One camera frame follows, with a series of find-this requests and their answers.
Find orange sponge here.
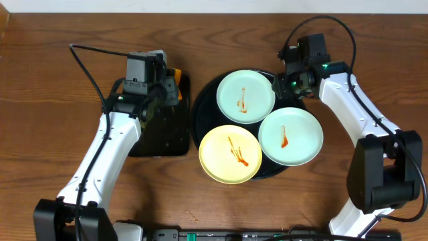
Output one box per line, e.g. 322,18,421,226
167,68,182,100

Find light green plate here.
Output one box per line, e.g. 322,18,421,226
258,107,324,167
216,70,276,124

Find yellow plate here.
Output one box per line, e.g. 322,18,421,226
199,125,263,184

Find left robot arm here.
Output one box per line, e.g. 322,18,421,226
33,75,190,240

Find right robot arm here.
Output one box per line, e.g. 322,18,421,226
273,62,427,238

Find black rectangular tray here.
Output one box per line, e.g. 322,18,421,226
128,74,190,157

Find black round tray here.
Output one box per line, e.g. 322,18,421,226
190,69,307,180

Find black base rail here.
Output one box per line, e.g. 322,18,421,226
113,220,402,241

